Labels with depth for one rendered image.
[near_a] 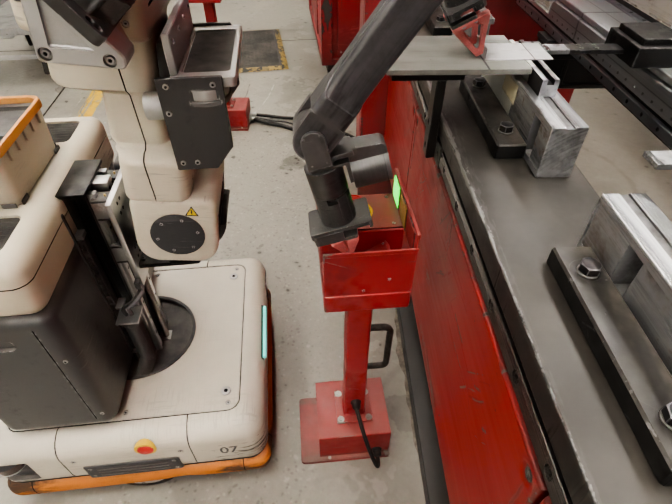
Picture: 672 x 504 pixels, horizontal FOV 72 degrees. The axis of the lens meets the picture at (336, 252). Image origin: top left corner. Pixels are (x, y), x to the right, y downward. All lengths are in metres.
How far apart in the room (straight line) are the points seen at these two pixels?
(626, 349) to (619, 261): 0.12
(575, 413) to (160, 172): 0.72
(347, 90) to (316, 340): 1.14
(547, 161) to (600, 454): 0.49
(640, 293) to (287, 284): 1.38
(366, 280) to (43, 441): 0.87
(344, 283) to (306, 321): 0.90
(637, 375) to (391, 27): 0.47
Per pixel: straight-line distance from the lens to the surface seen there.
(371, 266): 0.78
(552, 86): 0.93
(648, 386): 0.58
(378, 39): 0.62
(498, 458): 0.76
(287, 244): 1.98
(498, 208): 0.78
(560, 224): 0.79
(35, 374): 1.12
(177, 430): 1.23
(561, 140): 0.85
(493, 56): 0.99
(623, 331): 0.62
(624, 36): 1.13
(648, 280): 0.63
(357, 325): 1.02
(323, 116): 0.63
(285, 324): 1.69
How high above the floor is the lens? 1.33
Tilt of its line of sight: 43 degrees down
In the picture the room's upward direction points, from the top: straight up
